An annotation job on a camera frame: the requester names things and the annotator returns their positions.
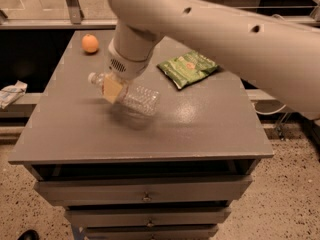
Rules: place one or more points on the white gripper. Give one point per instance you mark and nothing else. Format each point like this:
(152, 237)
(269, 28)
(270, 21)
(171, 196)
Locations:
(124, 67)

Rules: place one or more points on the clear plastic water bottle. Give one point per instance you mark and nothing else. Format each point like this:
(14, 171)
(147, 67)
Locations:
(133, 96)

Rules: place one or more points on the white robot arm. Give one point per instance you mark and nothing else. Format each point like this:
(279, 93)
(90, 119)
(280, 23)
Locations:
(276, 56)

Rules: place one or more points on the orange fruit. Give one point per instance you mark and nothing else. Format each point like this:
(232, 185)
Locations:
(90, 43)

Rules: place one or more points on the green chip bag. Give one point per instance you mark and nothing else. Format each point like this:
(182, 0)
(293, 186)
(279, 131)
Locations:
(187, 69)

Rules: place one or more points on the white wrapped packet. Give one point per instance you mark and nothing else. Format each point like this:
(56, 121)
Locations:
(11, 93)

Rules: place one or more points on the grey drawer cabinet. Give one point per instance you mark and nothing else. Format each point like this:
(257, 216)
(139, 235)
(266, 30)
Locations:
(96, 160)

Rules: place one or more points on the top drawer knob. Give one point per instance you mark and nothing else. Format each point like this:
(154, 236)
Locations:
(146, 198)

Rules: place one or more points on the drawer knob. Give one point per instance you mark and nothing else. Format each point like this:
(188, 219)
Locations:
(146, 198)
(150, 223)

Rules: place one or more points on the middle drawer knob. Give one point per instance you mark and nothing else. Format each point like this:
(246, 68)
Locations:
(150, 223)

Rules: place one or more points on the black shoe tip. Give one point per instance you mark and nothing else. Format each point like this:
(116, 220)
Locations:
(29, 235)

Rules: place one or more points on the metal railing frame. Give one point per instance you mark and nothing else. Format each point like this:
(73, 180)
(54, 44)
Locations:
(93, 14)

